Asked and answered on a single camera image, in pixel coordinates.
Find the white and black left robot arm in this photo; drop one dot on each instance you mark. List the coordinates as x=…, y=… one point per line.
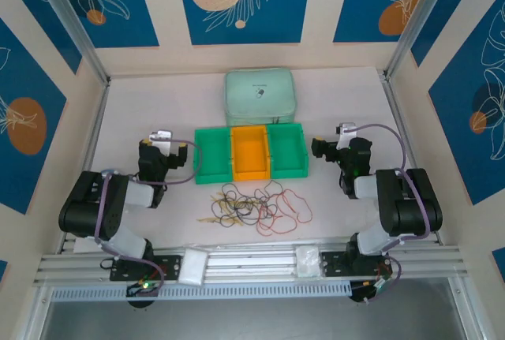
x=87, y=206

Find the green plastic bin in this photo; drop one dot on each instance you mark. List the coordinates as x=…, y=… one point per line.
x=211, y=158
x=288, y=150

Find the orange plastic bin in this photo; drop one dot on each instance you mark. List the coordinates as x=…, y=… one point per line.
x=250, y=154

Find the mint green zip pouch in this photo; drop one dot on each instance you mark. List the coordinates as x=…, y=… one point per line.
x=260, y=95

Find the white foam pad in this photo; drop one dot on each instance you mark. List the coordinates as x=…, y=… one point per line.
x=192, y=267

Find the clear plastic bag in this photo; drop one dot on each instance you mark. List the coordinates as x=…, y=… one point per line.
x=307, y=261

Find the left controller board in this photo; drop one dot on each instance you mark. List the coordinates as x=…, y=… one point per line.
x=143, y=288

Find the controller board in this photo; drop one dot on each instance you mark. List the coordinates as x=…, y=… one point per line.
x=143, y=288
x=375, y=288

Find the right controller board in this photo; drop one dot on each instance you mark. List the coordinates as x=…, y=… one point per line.
x=375, y=288

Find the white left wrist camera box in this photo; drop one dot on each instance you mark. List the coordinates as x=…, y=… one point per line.
x=161, y=137

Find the white metal bracket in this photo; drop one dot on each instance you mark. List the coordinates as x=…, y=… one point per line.
x=345, y=131

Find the aluminium side rail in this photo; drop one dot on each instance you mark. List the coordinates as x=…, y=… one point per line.
x=394, y=111
x=100, y=119

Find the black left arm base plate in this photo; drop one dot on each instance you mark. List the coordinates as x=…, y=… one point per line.
x=169, y=266

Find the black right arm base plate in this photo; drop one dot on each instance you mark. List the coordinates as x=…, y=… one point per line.
x=335, y=265

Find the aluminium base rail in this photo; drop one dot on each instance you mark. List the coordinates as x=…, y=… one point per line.
x=252, y=265

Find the aluminium corner post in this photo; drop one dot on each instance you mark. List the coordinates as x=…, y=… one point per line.
x=418, y=16
x=75, y=28

